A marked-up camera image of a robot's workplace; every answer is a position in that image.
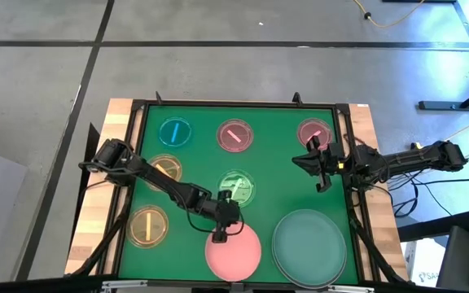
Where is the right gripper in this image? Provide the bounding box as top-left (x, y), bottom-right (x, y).
top-left (292, 135), bottom-right (345, 194)

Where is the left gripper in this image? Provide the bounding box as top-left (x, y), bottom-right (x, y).
top-left (209, 189), bottom-right (243, 244)

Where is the transparent orange small plate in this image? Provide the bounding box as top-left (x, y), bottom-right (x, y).
top-left (147, 153), bottom-right (183, 192)
top-left (126, 204), bottom-right (170, 249)

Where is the transparent green small plate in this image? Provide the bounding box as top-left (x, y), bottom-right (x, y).
top-left (217, 169), bottom-right (256, 208)

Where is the transparent pink small plate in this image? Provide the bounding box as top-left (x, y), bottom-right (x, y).
top-left (296, 117), bottom-right (334, 150)
top-left (216, 118), bottom-right (255, 154)

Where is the green table mat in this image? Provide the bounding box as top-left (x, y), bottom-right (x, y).
top-left (118, 104), bottom-right (360, 286)

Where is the large pink plastic plate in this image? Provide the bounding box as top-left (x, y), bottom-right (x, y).
top-left (204, 221), bottom-right (263, 282)

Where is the large teal plastic plate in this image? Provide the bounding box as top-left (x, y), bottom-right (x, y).
top-left (273, 209), bottom-right (346, 284)

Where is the transparent blue small plate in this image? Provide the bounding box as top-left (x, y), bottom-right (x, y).
top-left (158, 116), bottom-right (193, 148)

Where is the large white plastic plate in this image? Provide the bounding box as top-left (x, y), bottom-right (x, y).
top-left (271, 211), bottom-right (348, 289)

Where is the black metal base bar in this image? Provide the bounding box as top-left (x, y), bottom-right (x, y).
top-left (396, 210), bottom-right (469, 242)

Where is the white printed box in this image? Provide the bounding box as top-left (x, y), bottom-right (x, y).
top-left (404, 238), bottom-right (448, 286)

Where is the grey case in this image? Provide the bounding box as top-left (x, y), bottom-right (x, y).
top-left (436, 225), bottom-right (469, 293)

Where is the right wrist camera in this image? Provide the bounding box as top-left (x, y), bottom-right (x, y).
top-left (326, 142), bottom-right (344, 164)

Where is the black metal table frame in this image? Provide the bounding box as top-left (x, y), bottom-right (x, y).
top-left (65, 91), bottom-right (414, 293)

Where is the silver metal bracket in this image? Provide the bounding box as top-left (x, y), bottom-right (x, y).
top-left (327, 284), bottom-right (377, 293)
top-left (101, 279), bottom-right (138, 293)

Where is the black desk frame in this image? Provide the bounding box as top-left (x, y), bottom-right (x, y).
top-left (417, 0), bottom-right (469, 112)

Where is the yellow cable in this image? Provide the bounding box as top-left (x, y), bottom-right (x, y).
top-left (353, 0), bottom-right (426, 29)

